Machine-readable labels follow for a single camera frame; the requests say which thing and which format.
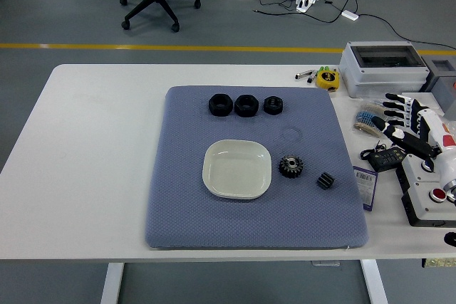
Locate large black hex nut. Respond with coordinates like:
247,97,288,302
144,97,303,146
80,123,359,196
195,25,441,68
234,94,261,118
208,93,234,117

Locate black digital meter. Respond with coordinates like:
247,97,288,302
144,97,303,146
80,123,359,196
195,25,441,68
360,145,407,172

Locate white power strip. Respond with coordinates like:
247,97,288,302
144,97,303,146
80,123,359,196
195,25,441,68
295,0,318,13

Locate large black gear metal hub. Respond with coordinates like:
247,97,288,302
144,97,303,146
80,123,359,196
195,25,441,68
278,154,304,179

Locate grey push-button control box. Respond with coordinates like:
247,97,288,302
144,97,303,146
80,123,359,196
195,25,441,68
395,153,456,227

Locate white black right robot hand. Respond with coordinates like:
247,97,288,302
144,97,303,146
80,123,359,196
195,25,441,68
370,93,456,191

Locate bag of blue resistors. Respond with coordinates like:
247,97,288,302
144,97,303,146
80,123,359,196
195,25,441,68
351,95,393,137

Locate small black hex nut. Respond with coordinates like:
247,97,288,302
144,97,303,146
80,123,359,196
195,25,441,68
263,95,284,115

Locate black floor cable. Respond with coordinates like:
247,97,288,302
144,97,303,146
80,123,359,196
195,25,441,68
253,0,456,51

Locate purple white leaflet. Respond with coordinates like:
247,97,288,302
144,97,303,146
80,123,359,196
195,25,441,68
353,165,378,212

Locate grey electrical enclosure box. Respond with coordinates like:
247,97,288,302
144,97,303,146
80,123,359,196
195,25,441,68
338,41,431,98

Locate white square plate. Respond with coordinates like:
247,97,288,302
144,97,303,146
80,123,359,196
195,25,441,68
202,139,273,201

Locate white table leg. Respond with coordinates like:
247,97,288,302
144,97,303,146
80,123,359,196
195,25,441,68
359,259,389,304
100,263,125,304

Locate yellow tape measure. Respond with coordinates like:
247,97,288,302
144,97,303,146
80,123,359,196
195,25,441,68
316,70,341,90

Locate blue-grey textured mat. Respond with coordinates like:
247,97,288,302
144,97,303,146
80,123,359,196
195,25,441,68
144,85,369,251

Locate dark grey box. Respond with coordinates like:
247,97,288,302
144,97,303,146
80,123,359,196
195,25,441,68
420,58,456,120

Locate small black gear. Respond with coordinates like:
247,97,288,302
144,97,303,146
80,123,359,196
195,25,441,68
316,172,335,191

